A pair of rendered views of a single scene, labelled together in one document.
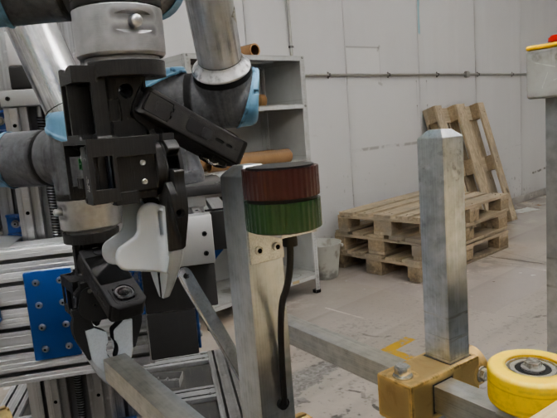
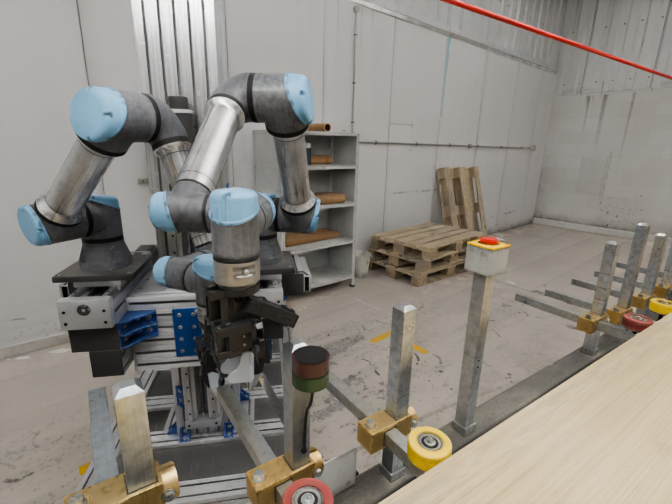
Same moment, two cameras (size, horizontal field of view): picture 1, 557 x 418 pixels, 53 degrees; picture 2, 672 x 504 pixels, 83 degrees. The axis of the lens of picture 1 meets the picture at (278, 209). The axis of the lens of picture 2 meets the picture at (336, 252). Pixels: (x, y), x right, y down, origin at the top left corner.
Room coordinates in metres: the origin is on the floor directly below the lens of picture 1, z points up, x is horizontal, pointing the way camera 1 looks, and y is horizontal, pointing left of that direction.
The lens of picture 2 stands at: (-0.09, -0.04, 1.43)
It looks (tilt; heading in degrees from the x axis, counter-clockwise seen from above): 16 degrees down; 0
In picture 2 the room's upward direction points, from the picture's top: 1 degrees clockwise
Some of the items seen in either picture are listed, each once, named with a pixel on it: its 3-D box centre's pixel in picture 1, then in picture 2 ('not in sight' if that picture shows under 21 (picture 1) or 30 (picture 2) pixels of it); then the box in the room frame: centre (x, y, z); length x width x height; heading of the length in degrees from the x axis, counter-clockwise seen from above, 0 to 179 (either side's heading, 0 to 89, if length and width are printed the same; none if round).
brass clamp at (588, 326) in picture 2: not in sight; (593, 321); (1.17, -0.99, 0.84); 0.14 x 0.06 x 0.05; 125
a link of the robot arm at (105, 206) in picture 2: not in sight; (97, 214); (1.07, 0.71, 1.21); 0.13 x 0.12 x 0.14; 156
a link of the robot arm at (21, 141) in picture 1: (34, 157); (184, 271); (0.78, 0.33, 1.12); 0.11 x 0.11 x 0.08; 66
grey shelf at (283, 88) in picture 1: (238, 185); (308, 215); (3.52, 0.24, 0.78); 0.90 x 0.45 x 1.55; 131
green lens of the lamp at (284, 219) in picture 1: (283, 212); (310, 375); (0.43, 0.00, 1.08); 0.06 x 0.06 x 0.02
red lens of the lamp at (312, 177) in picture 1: (280, 181); (310, 361); (0.43, 0.00, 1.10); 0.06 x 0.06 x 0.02
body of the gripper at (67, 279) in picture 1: (94, 273); (214, 340); (0.73, 0.25, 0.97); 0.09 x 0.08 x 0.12; 35
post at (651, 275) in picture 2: not in sight; (648, 286); (1.47, -1.42, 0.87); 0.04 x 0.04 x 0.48; 35
